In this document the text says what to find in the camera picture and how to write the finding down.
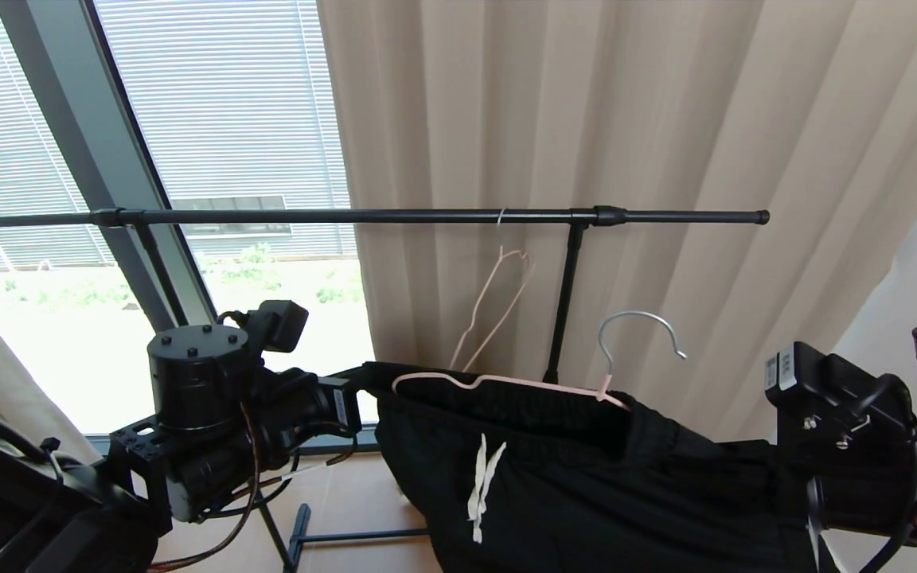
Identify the beige curtain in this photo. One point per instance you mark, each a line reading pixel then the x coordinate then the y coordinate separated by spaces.
pixel 665 119

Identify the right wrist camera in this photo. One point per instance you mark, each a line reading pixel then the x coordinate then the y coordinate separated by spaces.
pixel 833 390

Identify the black clothes rack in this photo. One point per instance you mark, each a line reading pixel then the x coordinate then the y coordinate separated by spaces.
pixel 347 216

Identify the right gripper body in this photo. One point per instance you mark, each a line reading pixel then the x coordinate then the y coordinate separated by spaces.
pixel 864 485

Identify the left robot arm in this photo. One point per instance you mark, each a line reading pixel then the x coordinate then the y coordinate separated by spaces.
pixel 196 374

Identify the window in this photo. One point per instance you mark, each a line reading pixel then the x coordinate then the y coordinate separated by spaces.
pixel 228 103

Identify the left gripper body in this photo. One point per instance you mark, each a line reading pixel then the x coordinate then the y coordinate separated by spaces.
pixel 331 406

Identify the black shorts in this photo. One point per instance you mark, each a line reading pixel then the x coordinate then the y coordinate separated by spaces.
pixel 586 493

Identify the pink clothes hanger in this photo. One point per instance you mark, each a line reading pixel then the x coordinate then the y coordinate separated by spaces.
pixel 637 315
pixel 502 253

